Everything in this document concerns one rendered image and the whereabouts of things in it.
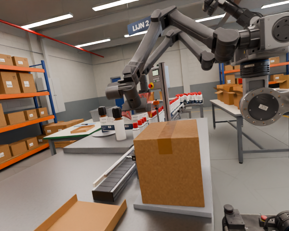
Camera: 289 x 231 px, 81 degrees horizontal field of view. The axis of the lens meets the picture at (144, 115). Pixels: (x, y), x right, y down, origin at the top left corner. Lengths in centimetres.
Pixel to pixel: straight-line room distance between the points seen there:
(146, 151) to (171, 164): 10
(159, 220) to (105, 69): 938
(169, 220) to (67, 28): 644
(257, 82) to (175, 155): 67
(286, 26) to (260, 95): 33
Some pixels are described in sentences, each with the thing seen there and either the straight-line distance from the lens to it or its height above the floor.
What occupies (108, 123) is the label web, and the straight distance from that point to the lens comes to 184.
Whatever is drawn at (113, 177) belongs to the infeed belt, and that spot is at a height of 88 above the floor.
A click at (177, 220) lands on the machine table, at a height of 83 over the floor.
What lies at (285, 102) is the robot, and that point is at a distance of 110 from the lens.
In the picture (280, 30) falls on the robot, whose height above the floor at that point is 145.
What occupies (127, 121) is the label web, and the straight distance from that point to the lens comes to 173.
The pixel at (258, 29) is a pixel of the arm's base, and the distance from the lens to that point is 85.
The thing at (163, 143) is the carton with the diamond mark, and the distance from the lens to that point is 63.
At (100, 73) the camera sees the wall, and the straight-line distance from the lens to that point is 997.
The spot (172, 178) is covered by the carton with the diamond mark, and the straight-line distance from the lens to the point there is 69.
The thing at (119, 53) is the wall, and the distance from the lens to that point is 953.
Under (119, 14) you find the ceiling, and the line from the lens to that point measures 604.
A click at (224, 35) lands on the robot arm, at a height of 147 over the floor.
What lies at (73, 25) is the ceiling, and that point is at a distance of 664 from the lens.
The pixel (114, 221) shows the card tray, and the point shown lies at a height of 85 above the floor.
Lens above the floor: 130
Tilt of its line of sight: 9 degrees down
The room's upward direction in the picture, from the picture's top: 8 degrees counter-clockwise
